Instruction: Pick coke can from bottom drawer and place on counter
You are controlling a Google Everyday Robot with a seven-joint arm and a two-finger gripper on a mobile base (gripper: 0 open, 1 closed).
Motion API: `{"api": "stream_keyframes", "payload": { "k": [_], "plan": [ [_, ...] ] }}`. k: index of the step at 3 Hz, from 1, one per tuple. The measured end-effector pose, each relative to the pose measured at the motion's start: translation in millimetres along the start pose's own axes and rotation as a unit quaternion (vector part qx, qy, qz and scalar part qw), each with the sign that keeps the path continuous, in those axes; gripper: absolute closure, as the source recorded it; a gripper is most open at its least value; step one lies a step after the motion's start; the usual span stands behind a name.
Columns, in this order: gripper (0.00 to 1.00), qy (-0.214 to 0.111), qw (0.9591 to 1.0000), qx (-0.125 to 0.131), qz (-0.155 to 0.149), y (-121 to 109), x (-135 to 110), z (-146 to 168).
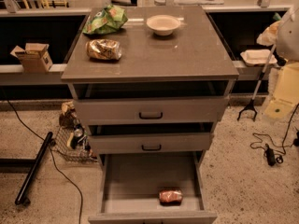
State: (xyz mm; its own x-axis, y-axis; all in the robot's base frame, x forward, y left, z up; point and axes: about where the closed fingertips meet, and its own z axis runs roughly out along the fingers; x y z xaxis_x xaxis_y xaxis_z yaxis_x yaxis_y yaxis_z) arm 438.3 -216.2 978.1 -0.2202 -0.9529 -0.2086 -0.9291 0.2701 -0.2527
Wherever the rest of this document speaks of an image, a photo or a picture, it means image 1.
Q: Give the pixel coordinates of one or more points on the white bowl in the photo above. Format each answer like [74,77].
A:
[163,25]

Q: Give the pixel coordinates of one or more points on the brown snack bag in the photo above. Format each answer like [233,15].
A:
[103,49]

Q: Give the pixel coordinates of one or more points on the white takeout tray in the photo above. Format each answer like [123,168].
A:
[257,57]

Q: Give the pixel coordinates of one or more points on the top drawer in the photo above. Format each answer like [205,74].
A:
[151,102]

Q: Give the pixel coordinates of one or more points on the green chip bag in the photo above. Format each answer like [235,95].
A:
[109,20]

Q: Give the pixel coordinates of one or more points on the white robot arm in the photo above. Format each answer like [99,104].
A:
[284,34]

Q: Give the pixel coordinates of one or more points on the grey drawer cabinet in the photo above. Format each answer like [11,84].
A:
[193,52]

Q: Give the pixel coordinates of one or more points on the wire basket with items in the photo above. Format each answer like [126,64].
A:
[71,140]

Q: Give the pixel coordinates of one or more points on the grabber reach tool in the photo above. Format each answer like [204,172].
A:
[250,105]

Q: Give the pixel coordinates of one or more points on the cardboard box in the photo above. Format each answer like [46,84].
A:
[34,58]

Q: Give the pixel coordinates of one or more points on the middle drawer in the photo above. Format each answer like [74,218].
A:
[156,137]

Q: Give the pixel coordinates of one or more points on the black metal leg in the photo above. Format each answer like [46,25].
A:
[29,179]

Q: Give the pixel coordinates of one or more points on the drawer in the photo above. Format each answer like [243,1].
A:
[156,137]
[151,102]
[130,186]

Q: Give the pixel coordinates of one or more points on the bottom drawer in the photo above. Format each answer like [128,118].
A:
[130,186]

